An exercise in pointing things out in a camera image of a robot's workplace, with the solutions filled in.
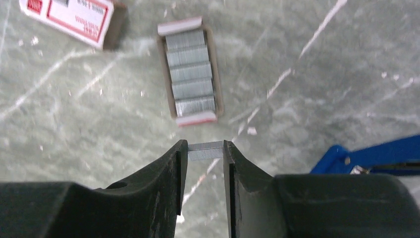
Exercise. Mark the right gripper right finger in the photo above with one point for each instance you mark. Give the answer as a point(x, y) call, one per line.
point(314, 206)

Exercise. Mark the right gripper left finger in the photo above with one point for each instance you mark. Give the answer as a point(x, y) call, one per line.
point(143, 205)

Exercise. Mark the grey staple strip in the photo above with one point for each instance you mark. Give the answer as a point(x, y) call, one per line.
point(205, 151)

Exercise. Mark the staple box tray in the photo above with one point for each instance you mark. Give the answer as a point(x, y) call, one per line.
point(189, 65)

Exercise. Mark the red white staple box sleeve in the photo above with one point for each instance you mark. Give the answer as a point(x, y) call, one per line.
point(97, 23)

